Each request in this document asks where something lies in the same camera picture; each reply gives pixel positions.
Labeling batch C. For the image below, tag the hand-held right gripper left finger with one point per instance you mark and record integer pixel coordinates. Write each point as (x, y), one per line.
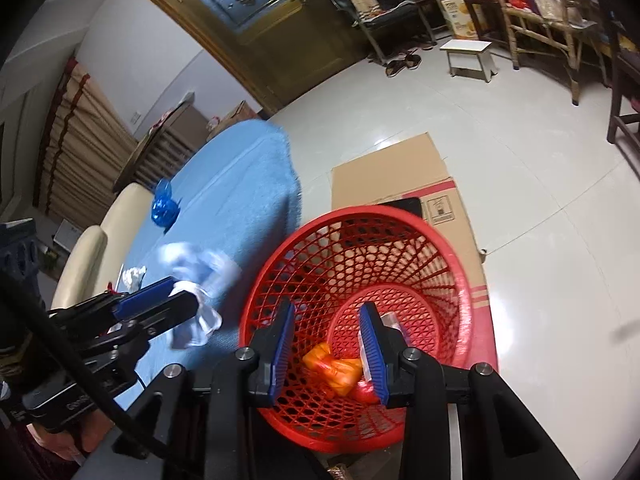
(280, 352)

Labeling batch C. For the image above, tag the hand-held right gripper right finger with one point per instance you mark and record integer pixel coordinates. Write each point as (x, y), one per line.
(372, 355)

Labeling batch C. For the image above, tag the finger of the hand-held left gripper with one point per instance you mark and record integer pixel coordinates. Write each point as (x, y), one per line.
(142, 297)
(170, 307)

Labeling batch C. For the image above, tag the white paper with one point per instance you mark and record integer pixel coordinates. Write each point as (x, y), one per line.
(132, 275)

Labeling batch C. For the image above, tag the orange wrapper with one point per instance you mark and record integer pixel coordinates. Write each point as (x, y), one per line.
(335, 367)

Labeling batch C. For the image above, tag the pale plastic bag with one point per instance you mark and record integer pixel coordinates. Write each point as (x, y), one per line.
(200, 270)

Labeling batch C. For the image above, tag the blue plastic bag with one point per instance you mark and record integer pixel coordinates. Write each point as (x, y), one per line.
(164, 210)

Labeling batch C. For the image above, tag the red plastic mesh basket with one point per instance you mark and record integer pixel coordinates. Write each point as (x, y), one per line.
(425, 280)

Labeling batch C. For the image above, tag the person's left hand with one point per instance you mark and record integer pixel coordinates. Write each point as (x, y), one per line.
(60, 442)

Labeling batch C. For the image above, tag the red crumpled wrapper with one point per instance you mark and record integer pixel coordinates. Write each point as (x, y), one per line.
(365, 392)

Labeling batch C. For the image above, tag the clear plastic packet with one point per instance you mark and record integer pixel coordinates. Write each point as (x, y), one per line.
(392, 321)

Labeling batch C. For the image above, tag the cream leather sofa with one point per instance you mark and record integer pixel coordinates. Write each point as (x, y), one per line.
(82, 260)

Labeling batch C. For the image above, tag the white panel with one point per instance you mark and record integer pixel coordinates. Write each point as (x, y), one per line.
(66, 235)

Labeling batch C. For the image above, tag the blue tablecloth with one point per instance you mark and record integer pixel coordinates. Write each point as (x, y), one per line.
(240, 185)

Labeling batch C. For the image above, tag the wooden slatted crib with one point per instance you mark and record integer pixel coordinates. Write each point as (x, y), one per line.
(165, 152)

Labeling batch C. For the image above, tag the beige curtain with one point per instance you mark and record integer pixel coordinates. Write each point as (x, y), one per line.
(75, 150)

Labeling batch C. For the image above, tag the flat brown cardboard sheet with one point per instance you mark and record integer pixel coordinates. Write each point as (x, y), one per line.
(390, 170)

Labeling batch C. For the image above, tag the brown cardboard box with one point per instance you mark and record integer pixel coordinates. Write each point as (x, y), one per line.
(237, 115)

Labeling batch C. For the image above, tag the wooden glazed double door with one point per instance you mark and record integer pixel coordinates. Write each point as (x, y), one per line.
(280, 40)

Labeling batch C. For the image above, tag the dark slipper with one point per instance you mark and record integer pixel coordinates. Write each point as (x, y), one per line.
(412, 60)
(395, 66)

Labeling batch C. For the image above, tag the small white stool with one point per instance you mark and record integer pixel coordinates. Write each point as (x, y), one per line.
(467, 47)

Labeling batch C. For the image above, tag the black metal chair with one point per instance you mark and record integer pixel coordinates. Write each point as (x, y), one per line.
(390, 15)

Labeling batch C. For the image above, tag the yellow printed carton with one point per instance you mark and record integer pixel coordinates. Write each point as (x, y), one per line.
(457, 17)

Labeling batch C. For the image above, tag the dark wooden chair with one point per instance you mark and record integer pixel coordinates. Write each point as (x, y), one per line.
(617, 85)

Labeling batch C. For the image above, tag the wicker chair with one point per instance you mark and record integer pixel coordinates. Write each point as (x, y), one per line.
(530, 17)

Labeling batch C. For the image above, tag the white wall outlet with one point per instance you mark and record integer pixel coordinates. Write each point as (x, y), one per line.
(134, 118)

